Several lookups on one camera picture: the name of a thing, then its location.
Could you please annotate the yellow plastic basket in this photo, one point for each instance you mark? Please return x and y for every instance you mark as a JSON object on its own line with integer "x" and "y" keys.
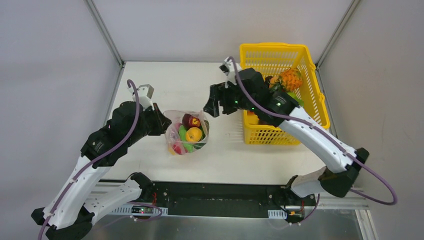
{"x": 270, "y": 59}

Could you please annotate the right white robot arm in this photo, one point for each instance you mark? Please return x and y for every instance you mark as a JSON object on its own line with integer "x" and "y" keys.
{"x": 246, "y": 90}

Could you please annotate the red toy apple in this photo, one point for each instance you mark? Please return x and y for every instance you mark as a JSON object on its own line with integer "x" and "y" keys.
{"x": 177, "y": 148}

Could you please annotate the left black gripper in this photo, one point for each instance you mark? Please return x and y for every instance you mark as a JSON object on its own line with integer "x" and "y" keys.
{"x": 154, "y": 120}

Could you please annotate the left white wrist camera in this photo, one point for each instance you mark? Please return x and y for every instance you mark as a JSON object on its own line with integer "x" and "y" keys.
{"x": 145, "y": 93}

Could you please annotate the green toy bok choy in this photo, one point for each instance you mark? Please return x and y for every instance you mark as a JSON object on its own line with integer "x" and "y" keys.
{"x": 205, "y": 128}

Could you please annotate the green toy lime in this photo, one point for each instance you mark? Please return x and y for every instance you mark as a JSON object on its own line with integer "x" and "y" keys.
{"x": 294, "y": 96}

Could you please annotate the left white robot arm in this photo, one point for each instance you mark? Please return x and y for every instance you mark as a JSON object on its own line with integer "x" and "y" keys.
{"x": 71, "y": 216}

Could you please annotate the toy pineapple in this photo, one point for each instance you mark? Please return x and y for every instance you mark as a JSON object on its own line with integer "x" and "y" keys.
{"x": 287, "y": 81}

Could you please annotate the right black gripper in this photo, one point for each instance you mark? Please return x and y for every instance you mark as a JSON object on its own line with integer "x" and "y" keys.
{"x": 224, "y": 99}

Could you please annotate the clear pink-dotted zip bag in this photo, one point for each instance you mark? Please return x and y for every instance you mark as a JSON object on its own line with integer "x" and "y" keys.
{"x": 175, "y": 116}

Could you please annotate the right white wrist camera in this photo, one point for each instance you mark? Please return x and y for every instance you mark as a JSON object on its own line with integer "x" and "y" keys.
{"x": 229, "y": 68}

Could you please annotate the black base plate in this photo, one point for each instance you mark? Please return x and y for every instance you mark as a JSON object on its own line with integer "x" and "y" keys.
{"x": 224, "y": 200}

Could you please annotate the green toy cucumber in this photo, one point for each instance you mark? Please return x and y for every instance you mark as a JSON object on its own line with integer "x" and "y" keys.
{"x": 189, "y": 147}

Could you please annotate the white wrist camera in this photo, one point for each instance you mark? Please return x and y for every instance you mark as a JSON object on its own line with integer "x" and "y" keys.
{"x": 229, "y": 68}
{"x": 145, "y": 93}

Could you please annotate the yellow orange toy fruit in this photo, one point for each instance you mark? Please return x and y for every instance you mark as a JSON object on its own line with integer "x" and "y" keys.
{"x": 193, "y": 134}

